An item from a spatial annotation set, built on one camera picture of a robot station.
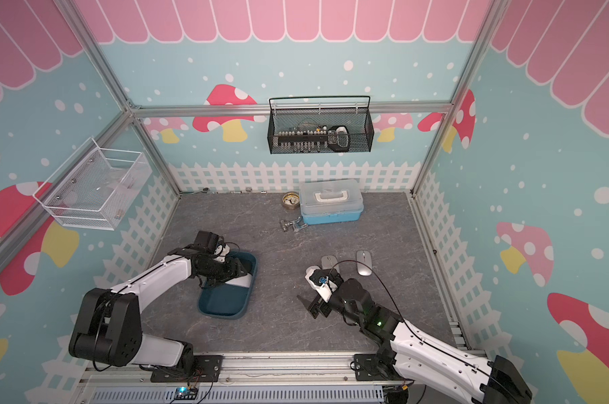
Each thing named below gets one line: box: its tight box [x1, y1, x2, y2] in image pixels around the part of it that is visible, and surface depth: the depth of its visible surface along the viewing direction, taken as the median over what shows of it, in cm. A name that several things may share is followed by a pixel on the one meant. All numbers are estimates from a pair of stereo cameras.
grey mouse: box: [320, 255, 340, 274], surface depth 96 cm
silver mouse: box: [355, 249, 373, 277], surface depth 97 cm
